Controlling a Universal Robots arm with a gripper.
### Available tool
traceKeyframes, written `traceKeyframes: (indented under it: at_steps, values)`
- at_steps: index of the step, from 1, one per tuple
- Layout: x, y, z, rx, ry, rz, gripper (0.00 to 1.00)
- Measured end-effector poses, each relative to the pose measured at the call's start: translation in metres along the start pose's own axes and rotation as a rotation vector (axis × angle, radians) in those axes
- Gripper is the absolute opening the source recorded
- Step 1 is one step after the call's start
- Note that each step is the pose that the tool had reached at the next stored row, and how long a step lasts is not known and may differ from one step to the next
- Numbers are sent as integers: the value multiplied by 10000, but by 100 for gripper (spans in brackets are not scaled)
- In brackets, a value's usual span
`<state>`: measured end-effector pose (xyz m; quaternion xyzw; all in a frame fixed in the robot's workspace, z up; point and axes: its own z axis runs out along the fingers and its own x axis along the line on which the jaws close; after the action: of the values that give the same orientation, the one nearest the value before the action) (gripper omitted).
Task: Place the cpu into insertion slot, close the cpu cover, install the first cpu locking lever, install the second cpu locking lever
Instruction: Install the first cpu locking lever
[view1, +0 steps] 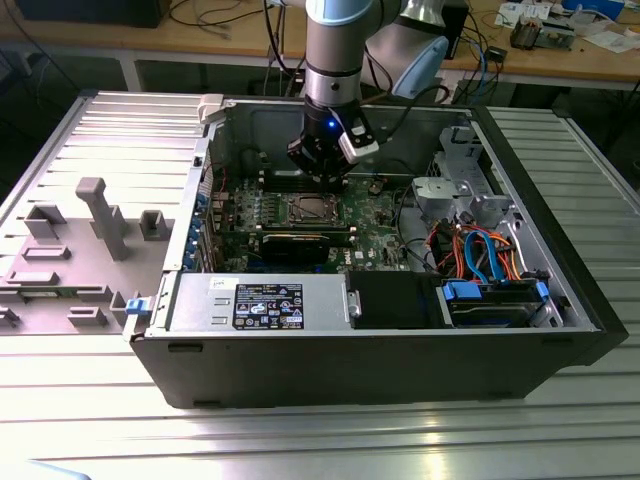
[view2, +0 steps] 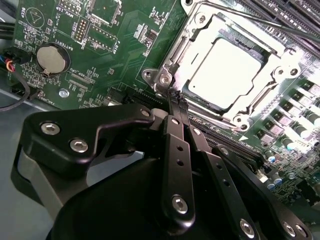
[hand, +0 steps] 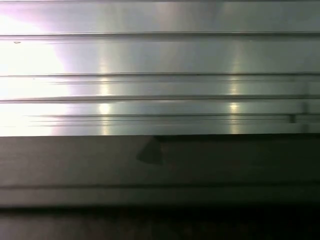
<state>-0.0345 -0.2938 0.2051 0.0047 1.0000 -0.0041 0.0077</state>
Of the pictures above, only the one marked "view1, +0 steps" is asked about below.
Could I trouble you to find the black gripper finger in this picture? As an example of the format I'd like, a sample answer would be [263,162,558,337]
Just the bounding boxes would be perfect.
[286,136,327,182]
[323,159,353,196]

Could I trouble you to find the orange wire bundle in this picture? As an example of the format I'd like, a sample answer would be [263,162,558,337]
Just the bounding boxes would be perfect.
[433,223,527,282]

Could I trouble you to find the black RAM slot bank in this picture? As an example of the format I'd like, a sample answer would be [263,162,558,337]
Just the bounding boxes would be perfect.
[258,169,351,195]

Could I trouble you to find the black upright device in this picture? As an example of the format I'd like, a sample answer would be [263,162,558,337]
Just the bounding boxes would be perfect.
[443,2,470,61]

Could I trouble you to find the hard disk in blue carrier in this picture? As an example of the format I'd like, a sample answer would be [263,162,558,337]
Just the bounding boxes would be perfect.
[435,278,552,329]

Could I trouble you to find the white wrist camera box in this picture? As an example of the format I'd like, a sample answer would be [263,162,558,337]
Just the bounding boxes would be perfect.
[337,115,383,164]

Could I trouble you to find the blue cable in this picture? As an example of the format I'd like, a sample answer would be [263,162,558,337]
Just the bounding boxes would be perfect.
[469,37,495,104]

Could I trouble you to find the grey parts rack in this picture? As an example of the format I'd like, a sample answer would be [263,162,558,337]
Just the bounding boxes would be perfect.
[0,177,176,336]

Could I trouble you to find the black open PC case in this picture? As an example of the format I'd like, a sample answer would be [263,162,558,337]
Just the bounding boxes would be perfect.
[122,92,630,411]

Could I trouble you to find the silver metal bracket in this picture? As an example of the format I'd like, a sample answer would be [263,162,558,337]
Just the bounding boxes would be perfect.
[410,175,474,221]

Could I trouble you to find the black RAM stick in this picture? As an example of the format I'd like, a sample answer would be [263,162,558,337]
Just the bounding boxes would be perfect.
[259,222,357,245]

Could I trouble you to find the black graphics card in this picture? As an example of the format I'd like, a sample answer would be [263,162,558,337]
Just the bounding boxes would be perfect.
[259,232,332,267]

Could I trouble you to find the silver power supply unit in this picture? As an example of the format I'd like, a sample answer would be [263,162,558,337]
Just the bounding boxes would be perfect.
[167,272,351,334]

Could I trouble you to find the green motherboard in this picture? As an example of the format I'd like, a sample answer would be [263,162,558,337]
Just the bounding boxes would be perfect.
[209,174,416,274]

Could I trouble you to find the black box on desk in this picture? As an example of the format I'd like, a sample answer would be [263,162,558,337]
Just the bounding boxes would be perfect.
[14,0,167,29]

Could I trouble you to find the green circuit board box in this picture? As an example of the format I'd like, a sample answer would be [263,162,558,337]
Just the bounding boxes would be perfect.
[540,19,576,51]

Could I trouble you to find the white printed papers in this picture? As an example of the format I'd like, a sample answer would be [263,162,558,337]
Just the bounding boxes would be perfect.
[494,1,551,27]

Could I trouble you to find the black hanging cable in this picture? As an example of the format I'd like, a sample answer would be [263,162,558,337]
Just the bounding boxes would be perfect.
[262,0,280,96]

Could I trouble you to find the silver drive cage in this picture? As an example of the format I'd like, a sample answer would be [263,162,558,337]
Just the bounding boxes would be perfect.
[428,124,501,199]

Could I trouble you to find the black label sticker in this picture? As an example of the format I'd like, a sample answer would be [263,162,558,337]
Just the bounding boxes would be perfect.
[234,282,306,331]

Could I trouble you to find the wooden desk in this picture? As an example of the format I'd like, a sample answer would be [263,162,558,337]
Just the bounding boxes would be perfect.
[0,0,640,94]

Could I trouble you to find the finned metal heat sink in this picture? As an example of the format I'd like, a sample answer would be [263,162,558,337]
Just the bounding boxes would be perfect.
[509,14,544,50]

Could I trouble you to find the blue wire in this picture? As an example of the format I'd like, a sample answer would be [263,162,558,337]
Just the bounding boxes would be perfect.
[463,228,507,287]

